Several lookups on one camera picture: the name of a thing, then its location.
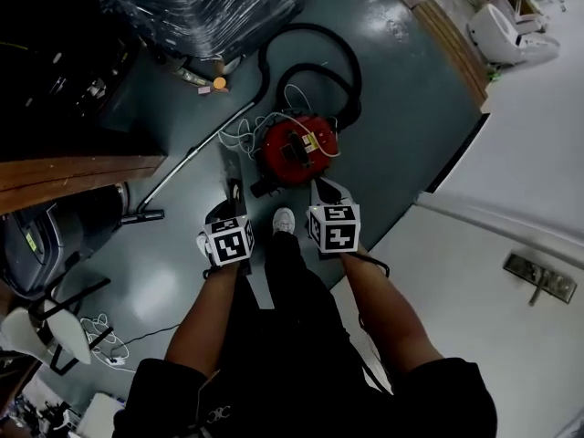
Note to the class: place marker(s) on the person's black trousers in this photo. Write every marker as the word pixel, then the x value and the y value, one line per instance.
pixel 292 299

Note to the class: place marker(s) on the person's black shirt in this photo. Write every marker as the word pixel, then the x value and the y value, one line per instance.
pixel 296 409

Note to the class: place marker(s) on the pink pad piece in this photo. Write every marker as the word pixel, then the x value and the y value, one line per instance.
pixel 204 90

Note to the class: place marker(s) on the black floor scrubber machine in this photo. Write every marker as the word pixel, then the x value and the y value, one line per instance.
pixel 36 244

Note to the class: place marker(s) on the wooden threshold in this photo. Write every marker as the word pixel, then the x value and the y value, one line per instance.
pixel 451 34

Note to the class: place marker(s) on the white chair with black frame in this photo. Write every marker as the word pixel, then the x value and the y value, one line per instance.
pixel 45 336

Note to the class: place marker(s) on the curved wooden stair beam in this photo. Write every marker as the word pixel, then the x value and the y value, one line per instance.
pixel 77 178

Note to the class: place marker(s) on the white door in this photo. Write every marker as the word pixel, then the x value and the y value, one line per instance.
pixel 479 336

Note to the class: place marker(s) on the white toilet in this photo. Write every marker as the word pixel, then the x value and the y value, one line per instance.
pixel 497 30

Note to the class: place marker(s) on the person's right forearm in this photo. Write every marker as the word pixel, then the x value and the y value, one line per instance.
pixel 388 317

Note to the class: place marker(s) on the metal vacuum wand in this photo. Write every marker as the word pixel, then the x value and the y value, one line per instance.
pixel 196 153

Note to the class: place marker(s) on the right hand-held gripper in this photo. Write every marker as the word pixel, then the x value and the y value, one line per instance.
pixel 335 231

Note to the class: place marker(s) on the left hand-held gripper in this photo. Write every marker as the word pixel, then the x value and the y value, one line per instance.
pixel 230 244

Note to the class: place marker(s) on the plastic-wrapped black machine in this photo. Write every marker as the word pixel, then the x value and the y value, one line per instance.
pixel 219 7

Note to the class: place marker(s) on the person's white shoe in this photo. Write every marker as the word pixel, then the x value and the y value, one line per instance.
pixel 284 221

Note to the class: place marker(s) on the person's left forearm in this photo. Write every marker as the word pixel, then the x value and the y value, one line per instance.
pixel 205 322

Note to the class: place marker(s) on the black vacuum floor nozzle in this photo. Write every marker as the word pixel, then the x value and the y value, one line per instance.
pixel 141 216

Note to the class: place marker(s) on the red vacuum cleaner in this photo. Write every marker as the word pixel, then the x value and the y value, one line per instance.
pixel 296 151

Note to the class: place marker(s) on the orange disc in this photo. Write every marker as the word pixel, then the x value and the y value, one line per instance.
pixel 220 83

